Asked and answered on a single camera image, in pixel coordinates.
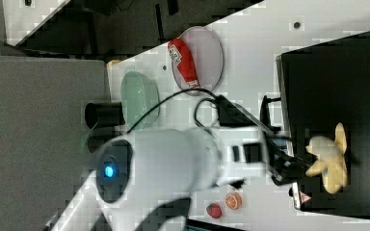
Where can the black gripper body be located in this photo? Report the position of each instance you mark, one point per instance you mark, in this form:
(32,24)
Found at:
(280,162)

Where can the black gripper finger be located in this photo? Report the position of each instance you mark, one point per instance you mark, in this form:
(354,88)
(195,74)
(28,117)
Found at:
(300,162)

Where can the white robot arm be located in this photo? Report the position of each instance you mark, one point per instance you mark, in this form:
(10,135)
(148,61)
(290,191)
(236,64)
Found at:
(138,173)

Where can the black silver toaster oven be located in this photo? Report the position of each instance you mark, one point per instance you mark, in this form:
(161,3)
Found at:
(320,86)

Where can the orange slice toy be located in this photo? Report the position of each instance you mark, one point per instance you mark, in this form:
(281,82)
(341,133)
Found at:
(233,201)

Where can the red strawberry toy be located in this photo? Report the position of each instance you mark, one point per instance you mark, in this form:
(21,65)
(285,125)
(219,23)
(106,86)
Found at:
(214,210)

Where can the grey purple round plate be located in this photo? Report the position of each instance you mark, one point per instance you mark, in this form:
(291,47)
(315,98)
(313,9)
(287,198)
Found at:
(208,57)

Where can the red plush ketchup bottle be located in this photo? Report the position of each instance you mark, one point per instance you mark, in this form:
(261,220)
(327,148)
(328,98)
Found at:
(183,61)

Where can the green oval colander basket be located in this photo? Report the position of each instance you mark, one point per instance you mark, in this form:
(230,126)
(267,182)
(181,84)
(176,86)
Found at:
(138,95)

